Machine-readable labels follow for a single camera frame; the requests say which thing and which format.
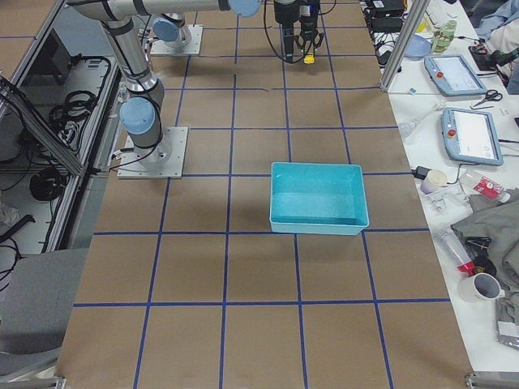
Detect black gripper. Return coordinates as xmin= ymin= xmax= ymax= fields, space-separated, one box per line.
xmin=295 ymin=0 xmax=324 ymax=53

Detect yellow beetle toy car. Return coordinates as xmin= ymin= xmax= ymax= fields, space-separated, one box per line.
xmin=303 ymin=53 xmax=315 ymax=65

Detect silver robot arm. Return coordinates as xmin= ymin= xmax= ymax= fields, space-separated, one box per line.
xmin=67 ymin=1 xmax=260 ymax=166
xmin=148 ymin=1 xmax=324 ymax=63

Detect blue plastic bowl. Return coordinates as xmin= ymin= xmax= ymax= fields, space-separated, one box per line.
xmin=405 ymin=35 xmax=431 ymax=60

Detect green glass jar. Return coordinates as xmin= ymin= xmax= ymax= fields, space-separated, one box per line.
xmin=431 ymin=19 xmax=457 ymax=53

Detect upper teach pendant tablet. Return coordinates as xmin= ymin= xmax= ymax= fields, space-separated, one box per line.
xmin=423 ymin=55 xmax=487 ymax=96

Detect teach pendant tablet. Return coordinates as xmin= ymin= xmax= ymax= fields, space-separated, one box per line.
xmin=441 ymin=107 xmax=504 ymax=166
xmin=423 ymin=55 xmax=487 ymax=96

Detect teal plastic storage bin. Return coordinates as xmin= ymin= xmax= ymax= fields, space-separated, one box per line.
xmin=269 ymin=162 xmax=370 ymax=236

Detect white paper cup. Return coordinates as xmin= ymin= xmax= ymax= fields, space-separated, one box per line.
xmin=420 ymin=169 xmax=448 ymax=195

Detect lower teach pendant tablet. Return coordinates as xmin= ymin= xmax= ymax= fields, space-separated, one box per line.
xmin=441 ymin=107 xmax=504 ymax=166

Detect red capped clear tube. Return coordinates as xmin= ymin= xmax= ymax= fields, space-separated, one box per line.
xmin=434 ymin=228 xmax=475 ymax=276

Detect grey cloth pile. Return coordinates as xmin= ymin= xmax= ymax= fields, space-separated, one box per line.
xmin=451 ymin=189 xmax=518 ymax=304

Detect white grey mug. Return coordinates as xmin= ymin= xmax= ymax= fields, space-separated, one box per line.
xmin=457 ymin=273 xmax=505 ymax=302

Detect aluminium frame post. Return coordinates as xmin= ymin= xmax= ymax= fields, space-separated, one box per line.
xmin=380 ymin=0 xmax=430 ymax=92

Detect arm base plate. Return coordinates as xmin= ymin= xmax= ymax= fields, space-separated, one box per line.
xmin=117 ymin=126 xmax=188 ymax=179
xmin=149 ymin=24 xmax=204 ymax=57

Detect black handled scissors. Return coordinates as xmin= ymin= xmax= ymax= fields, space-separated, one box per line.
xmin=470 ymin=89 xmax=503 ymax=109

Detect black coiled cables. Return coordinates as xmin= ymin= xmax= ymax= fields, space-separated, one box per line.
xmin=28 ymin=165 xmax=68 ymax=203

